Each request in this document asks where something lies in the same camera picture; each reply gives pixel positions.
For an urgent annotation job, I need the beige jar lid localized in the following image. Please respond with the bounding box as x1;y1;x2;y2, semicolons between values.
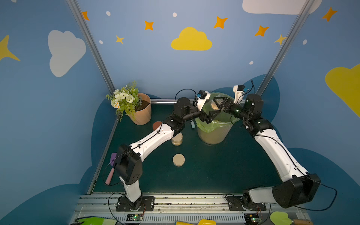
172;154;185;167

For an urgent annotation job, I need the clear oatmeal jar front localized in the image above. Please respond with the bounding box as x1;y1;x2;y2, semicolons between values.
211;99;221;111

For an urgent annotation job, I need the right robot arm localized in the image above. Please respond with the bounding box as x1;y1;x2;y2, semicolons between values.
211;94;321;209

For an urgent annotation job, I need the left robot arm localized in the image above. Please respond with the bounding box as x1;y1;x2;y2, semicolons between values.
113;91;220;211

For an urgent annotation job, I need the beige lid oatmeal jar rear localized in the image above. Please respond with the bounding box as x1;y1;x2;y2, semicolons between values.
171;133;183;146

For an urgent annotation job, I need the red lid oatmeal jar left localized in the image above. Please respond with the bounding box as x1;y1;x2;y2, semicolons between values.
152;121;163;131

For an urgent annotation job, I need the light blue toy spatula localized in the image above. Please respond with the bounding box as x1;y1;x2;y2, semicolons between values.
190;120;196;128

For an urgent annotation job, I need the mesh bin green bag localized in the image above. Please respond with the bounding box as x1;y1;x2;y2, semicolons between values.
193;92;244;145

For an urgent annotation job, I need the terracotta flower pot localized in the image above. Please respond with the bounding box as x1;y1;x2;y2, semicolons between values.
130;93;152;125

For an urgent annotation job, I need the white flowers green plant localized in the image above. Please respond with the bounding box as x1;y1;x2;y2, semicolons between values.
106;81;142;122

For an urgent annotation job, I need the purple pink toy spatula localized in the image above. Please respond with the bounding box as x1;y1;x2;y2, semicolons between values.
105;153;117;186

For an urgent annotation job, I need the yellow toy scoop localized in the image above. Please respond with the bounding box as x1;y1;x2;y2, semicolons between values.
175;219;217;225

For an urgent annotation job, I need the right controller board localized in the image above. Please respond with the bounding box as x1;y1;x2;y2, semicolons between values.
244;214;260;225

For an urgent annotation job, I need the controller board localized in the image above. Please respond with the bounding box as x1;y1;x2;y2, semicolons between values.
244;214;260;225
126;214;143;222

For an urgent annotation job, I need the left controller board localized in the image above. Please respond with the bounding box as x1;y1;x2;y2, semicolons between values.
126;214;143;222

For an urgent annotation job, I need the green toy tool left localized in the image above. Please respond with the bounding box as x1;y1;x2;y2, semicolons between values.
71;217;117;225

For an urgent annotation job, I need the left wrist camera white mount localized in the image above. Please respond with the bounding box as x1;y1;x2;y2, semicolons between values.
195;90;211;111

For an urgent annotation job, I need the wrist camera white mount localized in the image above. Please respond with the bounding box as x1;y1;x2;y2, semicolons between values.
233;85;249;104
195;90;211;111

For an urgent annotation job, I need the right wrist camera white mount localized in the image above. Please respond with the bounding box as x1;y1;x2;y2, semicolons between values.
233;85;249;104

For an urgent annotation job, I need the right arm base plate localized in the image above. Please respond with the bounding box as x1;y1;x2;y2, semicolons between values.
225;195;267;211

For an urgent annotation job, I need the aluminium front rail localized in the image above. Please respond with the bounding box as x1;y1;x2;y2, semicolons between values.
69;192;311;225

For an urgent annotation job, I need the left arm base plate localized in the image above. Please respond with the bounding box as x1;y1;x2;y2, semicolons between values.
115;196;155;212

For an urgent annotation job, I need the green toy spatula wooden handle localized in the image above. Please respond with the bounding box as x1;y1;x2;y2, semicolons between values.
269;211;314;225

